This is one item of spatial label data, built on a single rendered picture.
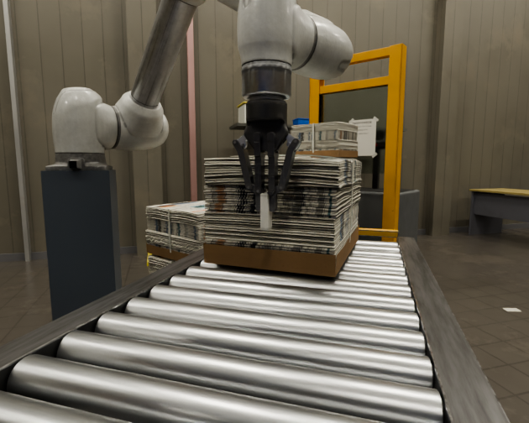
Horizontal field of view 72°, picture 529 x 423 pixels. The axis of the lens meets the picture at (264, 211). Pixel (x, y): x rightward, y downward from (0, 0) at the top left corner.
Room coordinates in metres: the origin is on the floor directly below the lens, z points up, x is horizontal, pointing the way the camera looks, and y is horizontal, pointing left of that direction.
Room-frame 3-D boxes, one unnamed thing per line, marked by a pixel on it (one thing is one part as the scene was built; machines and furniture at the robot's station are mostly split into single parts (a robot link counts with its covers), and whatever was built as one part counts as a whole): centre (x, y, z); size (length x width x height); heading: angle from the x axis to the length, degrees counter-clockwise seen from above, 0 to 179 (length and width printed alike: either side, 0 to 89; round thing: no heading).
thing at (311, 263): (0.79, -0.03, 0.83); 0.29 x 0.16 x 0.04; 69
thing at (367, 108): (2.91, -0.70, 1.27); 0.57 x 0.01 x 0.65; 51
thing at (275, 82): (0.68, 0.00, 1.16); 0.09 x 0.09 x 0.06
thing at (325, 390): (0.39, 0.04, 0.77); 0.47 x 0.05 x 0.05; 73
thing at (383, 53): (2.89, -0.69, 1.82); 0.75 x 0.06 x 0.06; 51
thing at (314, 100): (3.10, -0.44, 0.92); 0.09 x 0.09 x 1.85; 51
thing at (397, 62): (2.68, -0.95, 0.92); 0.09 x 0.09 x 1.85; 51
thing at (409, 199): (3.18, -0.92, 0.40); 0.70 x 0.55 x 0.80; 51
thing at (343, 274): (0.76, -0.07, 0.77); 0.47 x 0.05 x 0.05; 73
